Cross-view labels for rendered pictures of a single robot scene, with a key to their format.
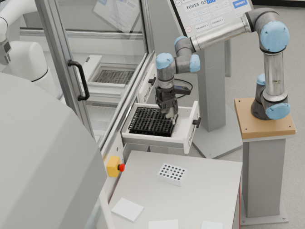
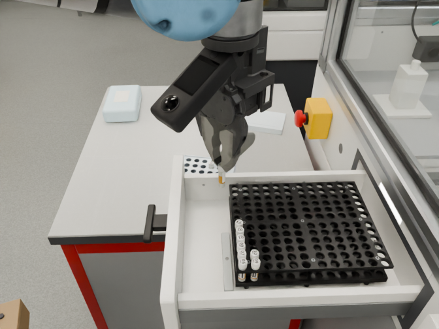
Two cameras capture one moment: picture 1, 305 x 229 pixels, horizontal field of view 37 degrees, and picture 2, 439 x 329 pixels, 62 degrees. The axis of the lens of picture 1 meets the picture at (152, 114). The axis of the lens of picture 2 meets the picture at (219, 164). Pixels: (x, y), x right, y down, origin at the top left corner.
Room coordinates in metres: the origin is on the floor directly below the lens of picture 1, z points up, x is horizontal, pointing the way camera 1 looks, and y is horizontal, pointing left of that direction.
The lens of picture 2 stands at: (2.10, -0.27, 1.34)
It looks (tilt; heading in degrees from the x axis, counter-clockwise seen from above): 40 degrees down; 157
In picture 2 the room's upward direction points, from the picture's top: straight up
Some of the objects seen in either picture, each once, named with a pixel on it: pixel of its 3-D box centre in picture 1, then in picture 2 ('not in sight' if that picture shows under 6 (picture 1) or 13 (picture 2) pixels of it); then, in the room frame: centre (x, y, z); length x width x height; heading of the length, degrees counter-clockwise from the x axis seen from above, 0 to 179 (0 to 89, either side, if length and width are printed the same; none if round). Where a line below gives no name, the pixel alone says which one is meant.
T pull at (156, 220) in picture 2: (196, 122); (157, 222); (1.72, -0.21, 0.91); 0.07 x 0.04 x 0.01; 159
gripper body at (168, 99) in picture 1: (166, 95); (233, 74); (1.70, -0.08, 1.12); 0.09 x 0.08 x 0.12; 111
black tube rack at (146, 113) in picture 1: (153, 123); (299, 234); (1.80, 0.00, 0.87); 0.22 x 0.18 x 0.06; 69
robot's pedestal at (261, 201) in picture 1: (262, 165); not in sight; (1.84, -0.60, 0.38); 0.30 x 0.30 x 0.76; 85
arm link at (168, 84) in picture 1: (166, 81); (228, 12); (1.70, -0.09, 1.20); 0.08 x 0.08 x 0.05
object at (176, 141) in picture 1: (152, 124); (304, 235); (1.80, 0.01, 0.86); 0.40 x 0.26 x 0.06; 69
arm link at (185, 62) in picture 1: (186, 62); not in sight; (1.71, -0.19, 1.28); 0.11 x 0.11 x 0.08; 89
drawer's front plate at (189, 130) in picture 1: (191, 126); (176, 235); (1.73, -0.19, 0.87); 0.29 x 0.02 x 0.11; 159
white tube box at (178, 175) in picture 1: (172, 174); (206, 174); (1.51, -0.05, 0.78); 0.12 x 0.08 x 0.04; 58
